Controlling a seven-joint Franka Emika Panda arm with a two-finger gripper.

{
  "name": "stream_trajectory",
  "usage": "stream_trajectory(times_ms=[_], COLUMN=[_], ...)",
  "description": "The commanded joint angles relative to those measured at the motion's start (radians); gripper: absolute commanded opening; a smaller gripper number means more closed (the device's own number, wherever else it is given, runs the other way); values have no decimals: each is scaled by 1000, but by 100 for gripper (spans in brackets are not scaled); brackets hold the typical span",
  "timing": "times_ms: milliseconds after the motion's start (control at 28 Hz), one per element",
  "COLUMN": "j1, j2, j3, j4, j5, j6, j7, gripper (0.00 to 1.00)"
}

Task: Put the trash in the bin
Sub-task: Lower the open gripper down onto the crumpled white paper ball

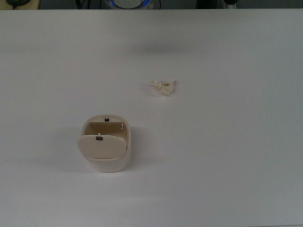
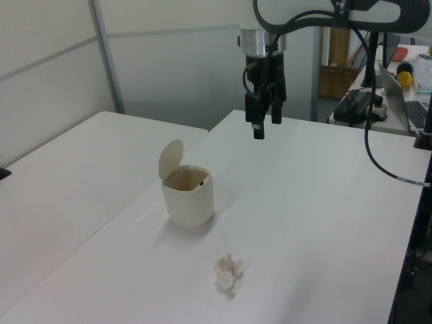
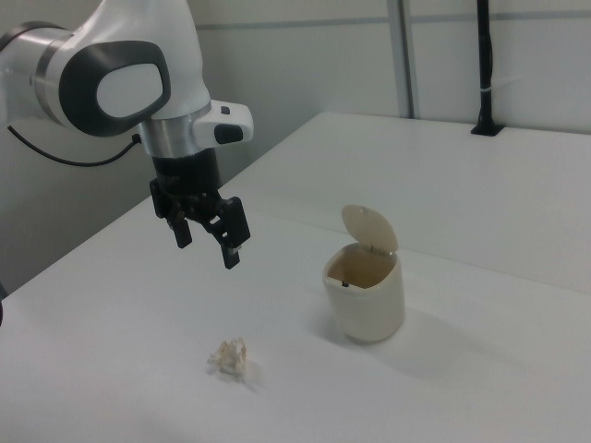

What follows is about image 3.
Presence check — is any paper trash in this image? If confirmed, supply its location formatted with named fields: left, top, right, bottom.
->
left=207, top=336, right=253, bottom=377

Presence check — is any black pole with table clamp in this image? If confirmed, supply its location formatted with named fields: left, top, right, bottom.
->
left=470, top=0, right=505, bottom=138

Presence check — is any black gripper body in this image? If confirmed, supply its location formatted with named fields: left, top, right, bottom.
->
left=151, top=148, right=223, bottom=204

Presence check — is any small white lidded bin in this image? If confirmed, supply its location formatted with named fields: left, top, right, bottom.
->
left=321, top=202, right=406, bottom=345

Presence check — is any grey partition post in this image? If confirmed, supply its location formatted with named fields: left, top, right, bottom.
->
left=387, top=0, right=419, bottom=119

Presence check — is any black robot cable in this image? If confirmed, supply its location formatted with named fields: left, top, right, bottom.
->
left=6, top=125, right=141, bottom=166

